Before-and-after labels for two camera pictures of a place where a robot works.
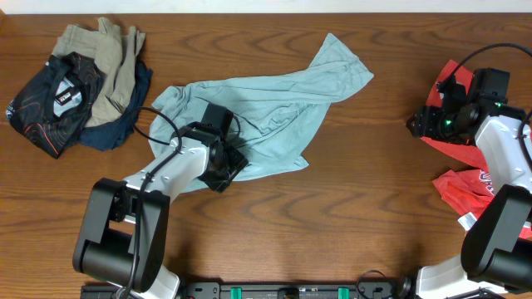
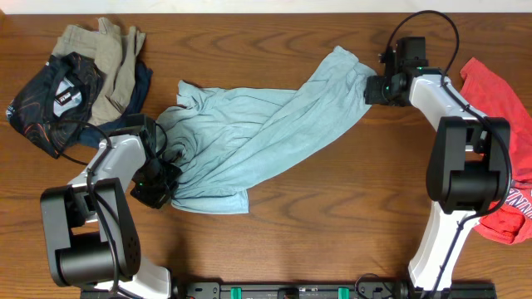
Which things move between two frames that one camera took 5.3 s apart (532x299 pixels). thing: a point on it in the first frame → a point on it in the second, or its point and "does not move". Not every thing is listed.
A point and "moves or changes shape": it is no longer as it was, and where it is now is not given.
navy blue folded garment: [107, 136] does not move
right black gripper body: [441, 126] → [381, 90]
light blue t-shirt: [273, 115] moves or changes shape
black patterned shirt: [51, 108] does not move
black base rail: [258, 290] does not move
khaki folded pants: [115, 51] does not move
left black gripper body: [231, 163] → [156, 181]
